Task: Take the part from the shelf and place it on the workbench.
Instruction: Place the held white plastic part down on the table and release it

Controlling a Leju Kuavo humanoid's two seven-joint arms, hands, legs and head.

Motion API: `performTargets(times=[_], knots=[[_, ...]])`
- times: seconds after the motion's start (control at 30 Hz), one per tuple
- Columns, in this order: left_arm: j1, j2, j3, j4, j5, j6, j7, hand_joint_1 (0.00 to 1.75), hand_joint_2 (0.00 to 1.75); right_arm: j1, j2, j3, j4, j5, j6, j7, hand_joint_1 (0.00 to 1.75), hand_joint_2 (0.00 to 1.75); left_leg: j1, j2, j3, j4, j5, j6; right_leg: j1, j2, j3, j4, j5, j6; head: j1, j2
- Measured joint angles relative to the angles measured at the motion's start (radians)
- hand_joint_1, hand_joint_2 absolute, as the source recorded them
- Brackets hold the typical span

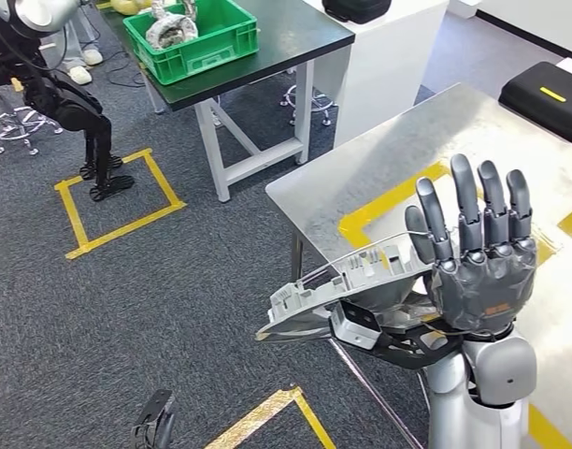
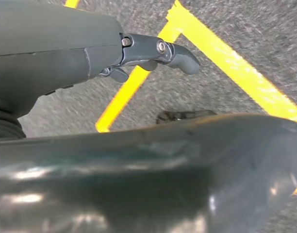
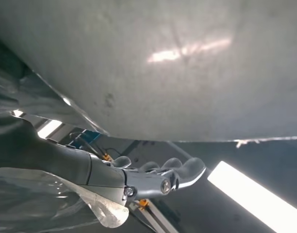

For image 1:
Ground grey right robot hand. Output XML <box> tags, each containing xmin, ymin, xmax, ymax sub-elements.
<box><xmin>404</xmin><ymin>153</ymin><xmax>538</xmax><ymax>336</ymax></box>

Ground grey plastic wheel hubcap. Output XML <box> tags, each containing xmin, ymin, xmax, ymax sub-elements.
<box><xmin>255</xmin><ymin>232</ymin><xmax>456</xmax><ymax>344</ymax></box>

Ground steel workbench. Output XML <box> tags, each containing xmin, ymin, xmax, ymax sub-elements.
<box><xmin>266</xmin><ymin>81</ymin><xmax>572</xmax><ymax>449</ymax></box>

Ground foil-wrapped part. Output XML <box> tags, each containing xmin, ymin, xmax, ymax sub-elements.
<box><xmin>146</xmin><ymin>13</ymin><xmax>199</xmax><ymax>51</ymax></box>
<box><xmin>150</xmin><ymin>0</ymin><xmax>198</xmax><ymax>22</ymax></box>

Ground black case with yellow label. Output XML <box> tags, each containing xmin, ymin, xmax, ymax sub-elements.
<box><xmin>499</xmin><ymin>60</ymin><xmax>572</xmax><ymax>145</ymax></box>

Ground chrome stool base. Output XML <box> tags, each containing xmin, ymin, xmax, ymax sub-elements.
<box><xmin>280</xmin><ymin>83</ymin><xmax>336</xmax><ymax>127</ymax></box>

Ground black table with white legs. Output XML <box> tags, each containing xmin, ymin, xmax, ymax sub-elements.
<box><xmin>96</xmin><ymin>0</ymin><xmax>356</xmax><ymax>204</ymax></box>

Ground green plastic bin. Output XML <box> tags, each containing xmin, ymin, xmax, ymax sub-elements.
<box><xmin>123</xmin><ymin>0</ymin><xmax>260</xmax><ymax>87</ymax></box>

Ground yellow object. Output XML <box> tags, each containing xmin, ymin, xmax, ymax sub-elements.
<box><xmin>109</xmin><ymin>0</ymin><xmax>152</xmax><ymax>17</ymax></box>

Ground person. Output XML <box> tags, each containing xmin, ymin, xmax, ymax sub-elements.
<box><xmin>52</xmin><ymin>15</ymin><xmax>105</xmax><ymax>86</ymax></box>

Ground black and silver humanoid robot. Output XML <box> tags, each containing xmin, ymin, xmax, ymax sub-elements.
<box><xmin>0</xmin><ymin>0</ymin><xmax>135</xmax><ymax>203</ymax></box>

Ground chrome stool with black seat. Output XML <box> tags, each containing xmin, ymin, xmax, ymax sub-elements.
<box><xmin>0</xmin><ymin>86</ymin><xmax>64</xmax><ymax>156</ymax></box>

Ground black right wrist camera bracket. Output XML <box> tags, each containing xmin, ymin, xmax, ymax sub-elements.
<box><xmin>372</xmin><ymin>319</ymin><xmax>465</xmax><ymax>371</ymax></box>

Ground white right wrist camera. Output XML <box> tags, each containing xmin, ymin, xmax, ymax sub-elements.
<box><xmin>330</xmin><ymin>300</ymin><xmax>382</xmax><ymax>352</ymax></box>

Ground white pedestal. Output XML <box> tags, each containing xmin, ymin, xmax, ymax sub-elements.
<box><xmin>304</xmin><ymin>0</ymin><xmax>450</xmax><ymax>149</ymax></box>

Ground black floor cable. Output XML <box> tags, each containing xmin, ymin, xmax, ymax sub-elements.
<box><xmin>104</xmin><ymin>49</ymin><xmax>147</xmax><ymax>88</ymax></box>

